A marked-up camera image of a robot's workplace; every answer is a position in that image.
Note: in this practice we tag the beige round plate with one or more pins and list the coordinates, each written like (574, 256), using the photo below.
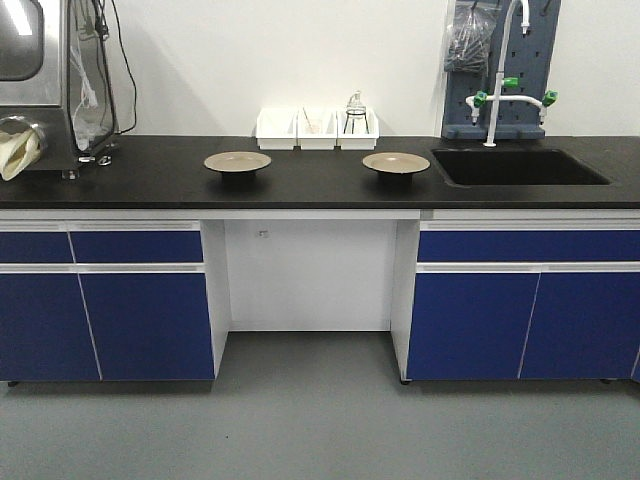
(237, 168)
(396, 168)

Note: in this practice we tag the right white plastic bin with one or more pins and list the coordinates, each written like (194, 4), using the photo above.
(358, 142)

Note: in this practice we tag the white plastic bin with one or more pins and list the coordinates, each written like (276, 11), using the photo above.
(276, 128)
(324, 136)
(358, 142)

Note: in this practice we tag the middle white plastic bin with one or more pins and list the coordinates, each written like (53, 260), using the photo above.
(324, 136)

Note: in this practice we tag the left white plastic bin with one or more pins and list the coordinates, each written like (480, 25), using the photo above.
(276, 128)

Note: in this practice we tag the glass alcohol lamp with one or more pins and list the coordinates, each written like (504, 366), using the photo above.
(355, 109)

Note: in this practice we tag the black lab sink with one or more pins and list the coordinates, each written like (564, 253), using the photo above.
(515, 168)

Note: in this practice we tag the blue base cabinet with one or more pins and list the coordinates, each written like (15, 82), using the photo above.
(520, 303)
(94, 301)

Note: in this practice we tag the plastic bag of pegs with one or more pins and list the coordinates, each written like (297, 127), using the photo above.
(469, 38)

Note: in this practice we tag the white gooseneck lab faucet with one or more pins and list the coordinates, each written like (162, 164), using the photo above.
(480, 98)

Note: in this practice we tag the blue-grey pegboard drying rack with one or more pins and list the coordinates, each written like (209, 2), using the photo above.
(528, 59)

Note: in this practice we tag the cream rubber glove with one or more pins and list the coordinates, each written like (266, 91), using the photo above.
(22, 144)

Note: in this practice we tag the stainless steel glove box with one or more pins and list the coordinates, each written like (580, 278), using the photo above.
(54, 71)

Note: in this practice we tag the black wire tripod stand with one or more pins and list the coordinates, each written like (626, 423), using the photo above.
(356, 123)

